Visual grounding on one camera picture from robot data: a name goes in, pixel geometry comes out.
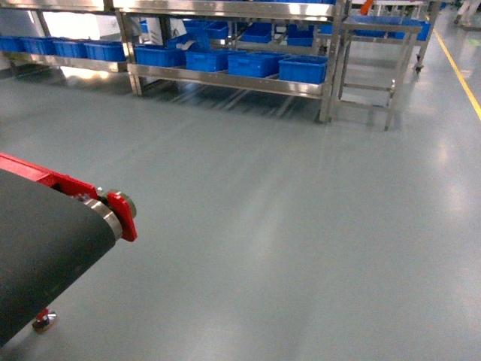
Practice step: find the black conveyor belt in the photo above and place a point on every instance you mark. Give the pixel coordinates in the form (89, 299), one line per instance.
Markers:
(48, 240)

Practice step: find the blue bin shelf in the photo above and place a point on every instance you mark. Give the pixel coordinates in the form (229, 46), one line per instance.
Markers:
(158, 56)
(303, 69)
(260, 64)
(209, 61)

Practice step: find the small steel side table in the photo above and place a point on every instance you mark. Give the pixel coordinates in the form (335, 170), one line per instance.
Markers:
(348, 27)

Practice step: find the steel flow rack shelf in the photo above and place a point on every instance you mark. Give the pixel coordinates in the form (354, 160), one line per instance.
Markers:
(144, 77)

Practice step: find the blue bin lower shelf right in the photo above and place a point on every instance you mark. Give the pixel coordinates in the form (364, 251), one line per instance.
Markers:
(303, 69)

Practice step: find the blue bin lower shelf left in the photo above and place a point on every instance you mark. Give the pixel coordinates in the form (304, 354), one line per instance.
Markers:
(158, 56)

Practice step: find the red conveyor side frame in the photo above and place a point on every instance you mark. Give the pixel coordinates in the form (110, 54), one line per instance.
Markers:
(120, 205)

